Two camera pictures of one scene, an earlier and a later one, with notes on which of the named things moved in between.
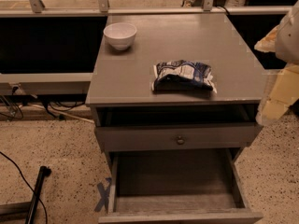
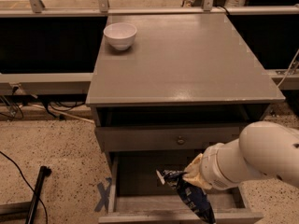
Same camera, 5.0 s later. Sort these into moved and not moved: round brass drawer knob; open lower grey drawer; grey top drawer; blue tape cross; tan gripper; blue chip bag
Moved: tan gripper; blue chip bag
Not moved: open lower grey drawer; blue tape cross; round brass drawer knob; grey top drawer
